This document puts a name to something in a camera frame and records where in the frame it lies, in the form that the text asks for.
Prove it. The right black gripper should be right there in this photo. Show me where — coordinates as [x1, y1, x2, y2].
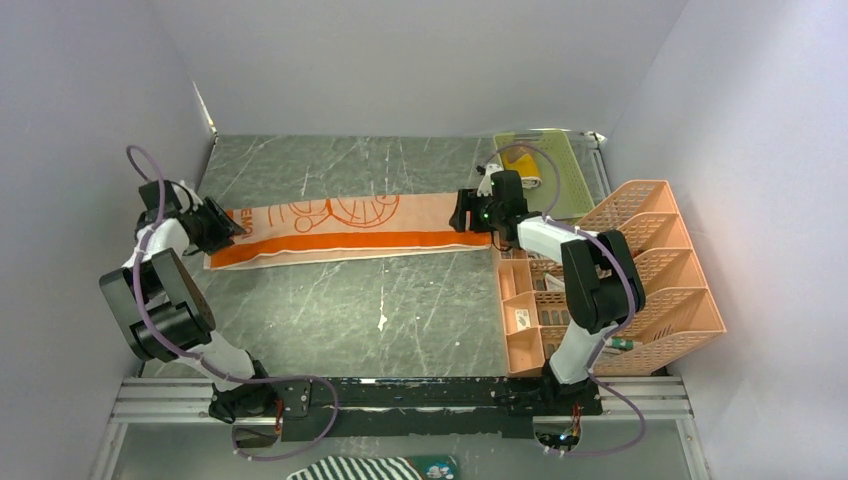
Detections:
[450, 188, 504, 234]

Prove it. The orange white towel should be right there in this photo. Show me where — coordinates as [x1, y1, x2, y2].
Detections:
[204, 193, 490, 271]

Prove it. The brown yellow bear towel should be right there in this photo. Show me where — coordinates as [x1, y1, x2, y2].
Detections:
[500, 146, 542, 190]

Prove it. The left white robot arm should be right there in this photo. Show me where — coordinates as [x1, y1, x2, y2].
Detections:
[99, 180, 283, 424]

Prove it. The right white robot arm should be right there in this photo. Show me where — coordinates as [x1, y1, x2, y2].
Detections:
[449, 163, 646, 414]

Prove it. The green plastic basket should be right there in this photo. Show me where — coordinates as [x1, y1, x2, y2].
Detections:
[493, 129, 595, 220]

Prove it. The orange plastic compartment tray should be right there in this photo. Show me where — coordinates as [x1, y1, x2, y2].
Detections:
[491, 243, 571, 378]

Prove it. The green white marker pen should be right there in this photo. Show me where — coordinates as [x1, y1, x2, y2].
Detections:
[604, 337, 636, 351]

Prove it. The orange plastic file organizer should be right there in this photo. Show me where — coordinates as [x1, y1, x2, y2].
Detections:
[578, 180, 726, 376]

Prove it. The black white striped cloth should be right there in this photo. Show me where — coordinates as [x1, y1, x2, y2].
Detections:
[287, 456, 423, 480]

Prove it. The teal cartoon card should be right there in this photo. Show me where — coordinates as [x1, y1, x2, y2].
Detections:
[405, 455, 460, 480]

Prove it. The aluminium frame rail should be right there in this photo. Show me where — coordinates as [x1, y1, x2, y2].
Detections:
[92, 376, 711, 479]

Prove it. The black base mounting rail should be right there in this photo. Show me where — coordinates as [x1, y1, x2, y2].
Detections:
[209, 376, 604, 441]

